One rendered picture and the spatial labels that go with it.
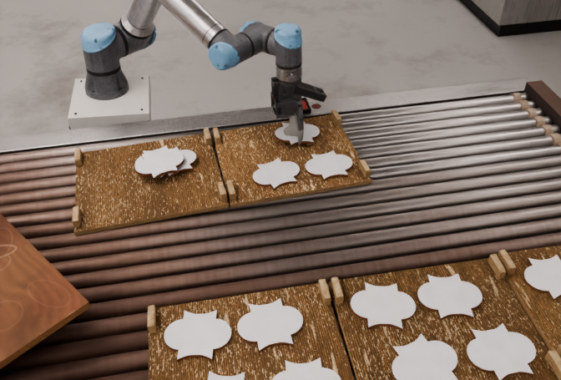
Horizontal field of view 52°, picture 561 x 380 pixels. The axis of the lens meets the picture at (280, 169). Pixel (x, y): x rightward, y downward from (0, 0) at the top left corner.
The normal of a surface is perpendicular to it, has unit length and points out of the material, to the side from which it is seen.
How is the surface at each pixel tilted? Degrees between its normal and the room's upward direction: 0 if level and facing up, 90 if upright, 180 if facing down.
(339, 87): 0
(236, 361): 0
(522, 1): 90
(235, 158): 0
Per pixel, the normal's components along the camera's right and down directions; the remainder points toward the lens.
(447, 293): -0.02, -0.78
